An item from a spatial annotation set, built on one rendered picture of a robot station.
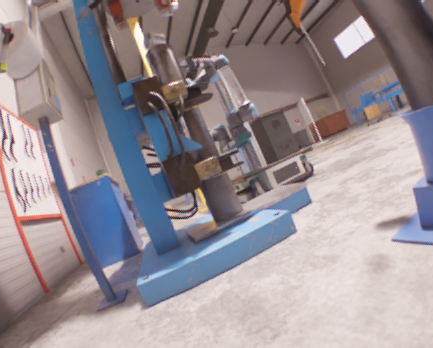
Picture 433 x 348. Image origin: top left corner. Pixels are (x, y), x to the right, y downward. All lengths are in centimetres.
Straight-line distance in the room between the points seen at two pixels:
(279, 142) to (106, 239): 215
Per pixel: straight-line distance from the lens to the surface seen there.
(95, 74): 184
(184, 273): 116
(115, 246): 277
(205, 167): 129
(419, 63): 77
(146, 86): 139
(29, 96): 159
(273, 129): 275
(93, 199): 278
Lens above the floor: 42
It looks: 1 degrees up
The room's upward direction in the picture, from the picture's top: 23 degrees counter-clockwise
